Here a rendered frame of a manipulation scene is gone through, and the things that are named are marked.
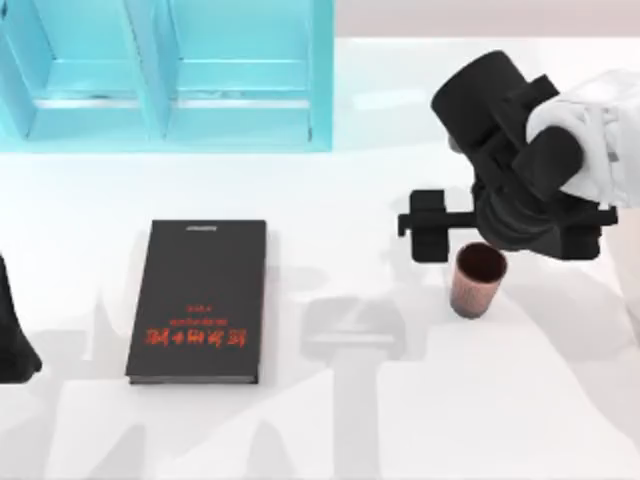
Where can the pink cup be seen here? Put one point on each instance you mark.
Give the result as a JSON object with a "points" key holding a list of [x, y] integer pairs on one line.
{"points": [[472, 295]]}

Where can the light blue rack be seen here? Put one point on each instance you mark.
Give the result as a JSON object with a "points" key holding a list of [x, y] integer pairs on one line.
{"points": [[155, 75]]}

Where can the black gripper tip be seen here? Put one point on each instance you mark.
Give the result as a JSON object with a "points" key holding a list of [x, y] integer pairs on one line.
{"points": [[12, 340]]}

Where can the black book with red lettering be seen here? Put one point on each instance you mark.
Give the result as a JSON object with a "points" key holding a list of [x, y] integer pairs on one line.
{"points": [[200, 280]]}

